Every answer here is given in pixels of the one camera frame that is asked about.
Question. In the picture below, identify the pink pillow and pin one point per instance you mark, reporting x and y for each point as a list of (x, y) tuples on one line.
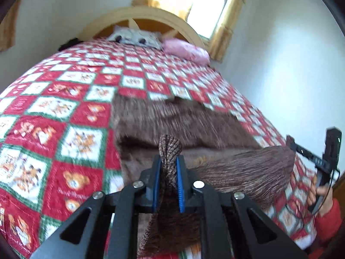
[(186, 50)]

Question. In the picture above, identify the window behind headboard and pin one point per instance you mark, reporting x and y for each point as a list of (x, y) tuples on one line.
[(209, 10)]

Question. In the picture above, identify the black cloth beside bed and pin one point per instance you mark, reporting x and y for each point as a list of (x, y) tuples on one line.
[(68, 44)]

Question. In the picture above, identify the brown knitted sun-pattern sweater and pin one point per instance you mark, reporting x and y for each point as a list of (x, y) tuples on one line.
[(215, 172)]

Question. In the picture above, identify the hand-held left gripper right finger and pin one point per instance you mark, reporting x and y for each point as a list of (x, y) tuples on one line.
[(180, 191)]

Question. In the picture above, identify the narrow yellow window curtain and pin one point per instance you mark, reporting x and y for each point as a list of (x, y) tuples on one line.
[(229, 24)]

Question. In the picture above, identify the person's right hand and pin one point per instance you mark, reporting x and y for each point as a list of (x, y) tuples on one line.
[(324, 193)]

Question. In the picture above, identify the white black patterned pillow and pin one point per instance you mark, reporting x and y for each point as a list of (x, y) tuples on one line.
[(134, 36)]

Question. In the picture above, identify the red checkered printed bedspread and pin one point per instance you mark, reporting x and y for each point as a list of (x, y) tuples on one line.
[(54, 113)]

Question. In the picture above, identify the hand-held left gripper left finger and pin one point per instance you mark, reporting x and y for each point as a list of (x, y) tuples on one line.
[(156, 188)]

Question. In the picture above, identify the person's red-sleeved right forearm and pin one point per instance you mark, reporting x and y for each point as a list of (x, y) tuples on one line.
[(331, 221)]

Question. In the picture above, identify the yellow patterned side curtain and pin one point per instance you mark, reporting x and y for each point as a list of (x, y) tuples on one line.
[(9, 27)]

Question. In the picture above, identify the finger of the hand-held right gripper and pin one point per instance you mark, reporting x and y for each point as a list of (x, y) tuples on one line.
[(304, 152)]

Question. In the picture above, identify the cream wooden bed headboard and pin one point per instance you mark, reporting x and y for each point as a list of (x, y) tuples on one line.
[(151, 14)]

